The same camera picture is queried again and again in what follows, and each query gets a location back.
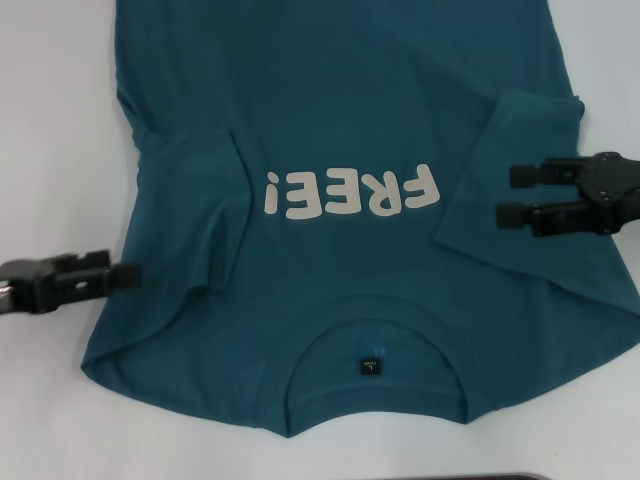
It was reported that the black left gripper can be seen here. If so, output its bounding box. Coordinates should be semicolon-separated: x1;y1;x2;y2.
0;249;144;317

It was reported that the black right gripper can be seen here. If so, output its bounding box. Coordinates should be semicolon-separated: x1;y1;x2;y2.
495;151;640;238

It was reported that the teal FREE print T-shirt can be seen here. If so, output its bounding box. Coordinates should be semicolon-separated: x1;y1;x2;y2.
81;0;640;440

